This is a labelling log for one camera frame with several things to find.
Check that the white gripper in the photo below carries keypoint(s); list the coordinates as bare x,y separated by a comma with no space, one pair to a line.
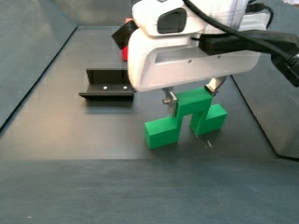
164,56

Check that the green bridge-shaped block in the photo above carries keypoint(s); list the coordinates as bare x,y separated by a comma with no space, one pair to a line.
207,118

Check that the red base board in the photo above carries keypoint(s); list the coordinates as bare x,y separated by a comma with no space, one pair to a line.
130,28

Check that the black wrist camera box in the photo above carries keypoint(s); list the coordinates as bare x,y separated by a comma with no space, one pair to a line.
280,45

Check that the black metal bracket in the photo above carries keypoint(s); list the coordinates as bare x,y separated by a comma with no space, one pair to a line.
108,83

